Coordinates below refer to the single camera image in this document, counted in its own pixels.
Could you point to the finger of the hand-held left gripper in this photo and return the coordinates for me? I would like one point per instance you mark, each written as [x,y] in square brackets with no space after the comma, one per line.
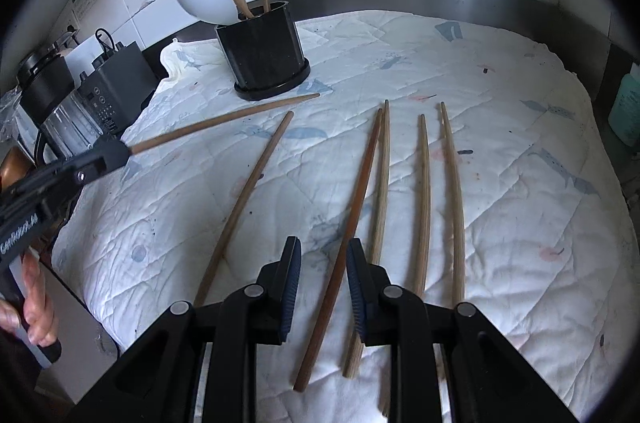
[107,155]

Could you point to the white plastic rice spoon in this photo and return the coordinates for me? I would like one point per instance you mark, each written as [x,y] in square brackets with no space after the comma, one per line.
[202,0]

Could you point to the white printed quilted cloth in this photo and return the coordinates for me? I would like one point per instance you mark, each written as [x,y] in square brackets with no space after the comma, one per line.
[500,203]

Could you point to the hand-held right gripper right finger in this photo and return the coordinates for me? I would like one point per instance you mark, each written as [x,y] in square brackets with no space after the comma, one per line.
[356,293]

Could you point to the teal soap pump bottle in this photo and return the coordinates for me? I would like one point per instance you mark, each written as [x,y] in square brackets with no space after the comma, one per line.
[627,108]

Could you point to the dark reddish wooden chopstick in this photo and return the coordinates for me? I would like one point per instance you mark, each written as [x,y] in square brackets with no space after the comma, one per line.
[325,318]

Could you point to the person's left hand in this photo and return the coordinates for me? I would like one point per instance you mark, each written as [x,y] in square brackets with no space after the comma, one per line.
[37,303]

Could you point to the black blender base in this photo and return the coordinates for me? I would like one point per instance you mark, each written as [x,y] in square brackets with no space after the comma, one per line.
[120,88]

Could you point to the clear plastic bag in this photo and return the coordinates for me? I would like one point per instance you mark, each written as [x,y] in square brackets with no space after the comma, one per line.
[12,113]

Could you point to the glass blender jug black lid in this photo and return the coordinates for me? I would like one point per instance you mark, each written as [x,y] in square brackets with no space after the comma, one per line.
[65,128]

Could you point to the black ribbed utensil holder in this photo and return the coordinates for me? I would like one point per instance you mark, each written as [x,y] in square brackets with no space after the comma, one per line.
[260,53]

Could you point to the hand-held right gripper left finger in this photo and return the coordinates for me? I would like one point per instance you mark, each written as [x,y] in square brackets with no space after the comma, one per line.
[290,288]

